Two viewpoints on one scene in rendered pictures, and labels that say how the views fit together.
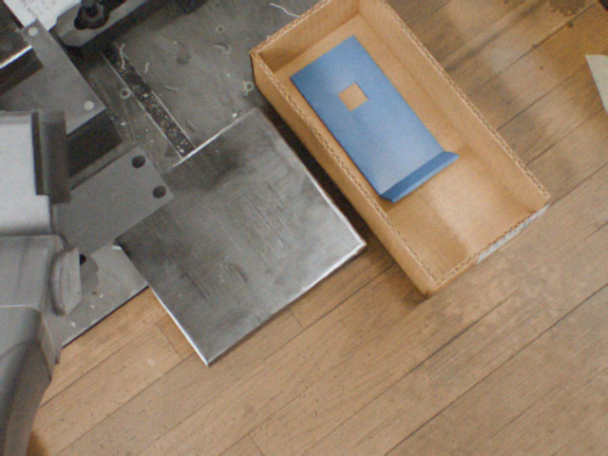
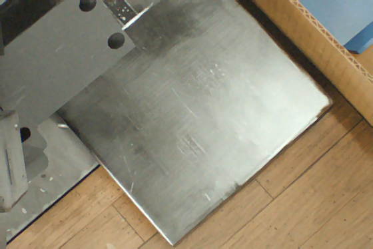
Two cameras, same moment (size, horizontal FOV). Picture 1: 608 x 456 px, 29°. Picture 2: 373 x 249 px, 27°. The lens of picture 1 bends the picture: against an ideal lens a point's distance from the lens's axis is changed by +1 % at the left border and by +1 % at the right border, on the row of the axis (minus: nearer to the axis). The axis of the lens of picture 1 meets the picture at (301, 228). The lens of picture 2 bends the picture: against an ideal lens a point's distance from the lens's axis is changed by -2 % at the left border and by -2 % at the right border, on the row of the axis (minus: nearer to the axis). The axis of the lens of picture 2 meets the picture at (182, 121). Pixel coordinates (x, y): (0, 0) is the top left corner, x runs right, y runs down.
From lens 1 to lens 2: 0.37 m
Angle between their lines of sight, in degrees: 0
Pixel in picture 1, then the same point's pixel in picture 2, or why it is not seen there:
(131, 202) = (82, 56)
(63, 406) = not seen: outside the picture
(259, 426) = not seen: outside the picture
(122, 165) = (67, 10)
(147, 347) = (104, 230)
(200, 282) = (157, 156)
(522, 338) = not seen: outside the picture
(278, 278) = (242, 146)
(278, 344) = (247, 217)
